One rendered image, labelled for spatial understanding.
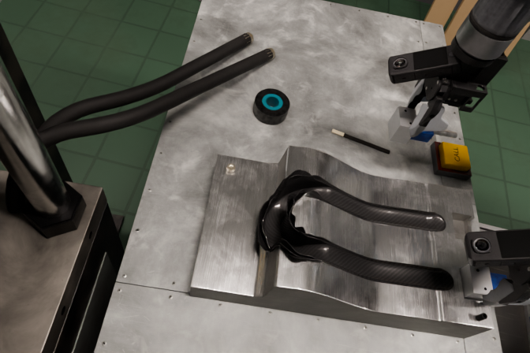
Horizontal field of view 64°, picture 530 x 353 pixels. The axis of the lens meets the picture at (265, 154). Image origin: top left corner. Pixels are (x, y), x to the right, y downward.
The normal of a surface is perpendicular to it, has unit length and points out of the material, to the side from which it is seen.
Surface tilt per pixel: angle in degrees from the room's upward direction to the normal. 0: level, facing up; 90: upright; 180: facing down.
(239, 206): 0
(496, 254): 28
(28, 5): 0
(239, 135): 0
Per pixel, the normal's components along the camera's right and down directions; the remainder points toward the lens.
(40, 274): 0.15, -0.54
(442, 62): -0.39, -0.51
